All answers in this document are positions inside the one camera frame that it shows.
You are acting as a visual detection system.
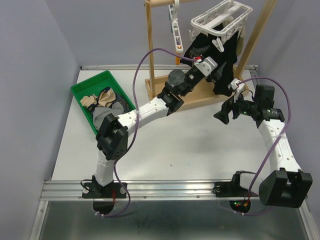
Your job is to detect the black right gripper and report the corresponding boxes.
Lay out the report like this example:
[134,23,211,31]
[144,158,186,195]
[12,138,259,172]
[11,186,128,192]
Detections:
[212,89,259,124]

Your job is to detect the black underwear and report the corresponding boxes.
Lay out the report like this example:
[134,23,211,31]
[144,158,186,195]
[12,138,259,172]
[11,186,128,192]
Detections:
[183,31,239,97]

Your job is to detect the wooden clothes rack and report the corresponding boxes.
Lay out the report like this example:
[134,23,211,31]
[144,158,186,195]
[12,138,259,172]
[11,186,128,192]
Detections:
[144,0,277,111]

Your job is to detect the blue striped underwear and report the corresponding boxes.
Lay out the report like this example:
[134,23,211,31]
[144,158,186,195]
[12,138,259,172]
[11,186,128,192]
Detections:
[96,87,135,116]

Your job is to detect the beige underwear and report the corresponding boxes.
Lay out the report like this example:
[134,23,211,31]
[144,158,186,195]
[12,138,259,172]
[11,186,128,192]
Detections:
[80,89,116,112]

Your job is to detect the grey underwear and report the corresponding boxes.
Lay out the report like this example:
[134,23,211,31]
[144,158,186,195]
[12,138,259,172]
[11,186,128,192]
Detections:
[92,102,125,131]

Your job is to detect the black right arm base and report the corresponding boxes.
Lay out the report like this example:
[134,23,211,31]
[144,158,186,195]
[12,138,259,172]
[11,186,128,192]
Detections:
[212,170,255,198]

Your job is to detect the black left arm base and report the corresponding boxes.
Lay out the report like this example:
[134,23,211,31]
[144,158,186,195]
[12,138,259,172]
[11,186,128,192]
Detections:
[80,176,127,200]

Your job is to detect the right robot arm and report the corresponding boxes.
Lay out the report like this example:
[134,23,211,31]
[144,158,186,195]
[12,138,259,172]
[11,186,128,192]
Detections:
[213,84,313,208]

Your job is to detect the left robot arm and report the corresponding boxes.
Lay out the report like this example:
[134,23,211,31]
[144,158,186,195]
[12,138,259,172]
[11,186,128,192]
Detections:
[92,57,218,197]

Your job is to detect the white rectangular clip hanger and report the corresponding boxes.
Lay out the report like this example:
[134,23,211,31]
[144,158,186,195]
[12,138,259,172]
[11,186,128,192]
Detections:
[189,0,253,53]

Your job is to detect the white straight clip hanger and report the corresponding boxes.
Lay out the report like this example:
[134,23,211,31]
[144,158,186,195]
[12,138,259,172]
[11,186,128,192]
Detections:
[168,0,184,54]

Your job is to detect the orange clothes peg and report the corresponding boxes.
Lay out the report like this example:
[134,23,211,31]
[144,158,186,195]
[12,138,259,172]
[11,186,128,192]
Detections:
[175,57,181,66]

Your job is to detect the green plastic tray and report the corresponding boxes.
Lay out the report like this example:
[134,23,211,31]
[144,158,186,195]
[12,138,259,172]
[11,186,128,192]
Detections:
[70,70,136,135]

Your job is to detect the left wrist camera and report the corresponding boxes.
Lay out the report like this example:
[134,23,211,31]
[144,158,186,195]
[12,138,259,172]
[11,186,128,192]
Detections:
[194,56,218,77]

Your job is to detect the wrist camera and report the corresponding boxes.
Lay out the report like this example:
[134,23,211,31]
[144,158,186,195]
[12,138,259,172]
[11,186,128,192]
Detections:
[227,78,246,102]
[194,56,218,77]

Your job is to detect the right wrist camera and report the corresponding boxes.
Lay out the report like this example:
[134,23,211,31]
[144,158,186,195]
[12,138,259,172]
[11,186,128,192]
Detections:
[227,78,246,102]

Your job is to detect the aluminium mounting rail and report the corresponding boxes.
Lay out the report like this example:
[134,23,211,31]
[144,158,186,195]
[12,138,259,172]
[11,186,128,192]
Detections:
[40,180,223,202]

